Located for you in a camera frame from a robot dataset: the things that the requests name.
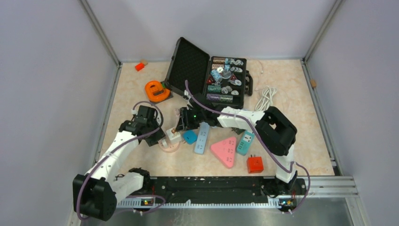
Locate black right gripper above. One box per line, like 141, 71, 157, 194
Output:
176, 107, 206, 133

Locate small blue plug adapter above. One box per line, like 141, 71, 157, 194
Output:
183, 130, 198, 145

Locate white cube socket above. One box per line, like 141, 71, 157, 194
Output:
166, 128, 182, 145

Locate light blue power strip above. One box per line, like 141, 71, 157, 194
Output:
194, 122, 210, 154

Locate white plug adapter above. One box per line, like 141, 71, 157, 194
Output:
160, 139, 168, 148

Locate pink round plug base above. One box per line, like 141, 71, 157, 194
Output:
159, 139, 181, 153

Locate pink triangular power strip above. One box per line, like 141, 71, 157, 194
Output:
210, 137, 237, 169

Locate teal power strip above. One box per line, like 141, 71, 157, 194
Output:
236, 130, 255, 156

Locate red cube socket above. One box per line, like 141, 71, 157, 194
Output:
247, 155, 264, 174

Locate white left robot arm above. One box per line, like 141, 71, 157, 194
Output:
72, 101, 163, 221

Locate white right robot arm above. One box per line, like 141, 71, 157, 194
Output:
175, 90, 297, 194

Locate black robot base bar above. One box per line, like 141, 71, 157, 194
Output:
132, 176, 306, 204

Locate orange tape dispenser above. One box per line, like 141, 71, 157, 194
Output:
144, 80, 172, 103

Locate black open carrying case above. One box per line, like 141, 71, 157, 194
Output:
164, 37, 253, 108

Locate small red block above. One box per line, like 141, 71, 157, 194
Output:
135, 63, 146, 71

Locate small wooden block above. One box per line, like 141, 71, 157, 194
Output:
140, 59, 148, 65

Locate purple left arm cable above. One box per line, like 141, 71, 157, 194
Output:
75, 100, 167, 220

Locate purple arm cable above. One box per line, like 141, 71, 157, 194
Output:
184, 80, 311, 214
75, 100, 167, 220

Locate white coiled cable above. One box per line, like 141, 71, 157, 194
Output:
255, 86, 278, 112

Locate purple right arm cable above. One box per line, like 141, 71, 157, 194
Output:
184, 80, 311, 214

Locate wooden block on rail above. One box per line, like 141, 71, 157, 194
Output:
310, 79, 317, 89

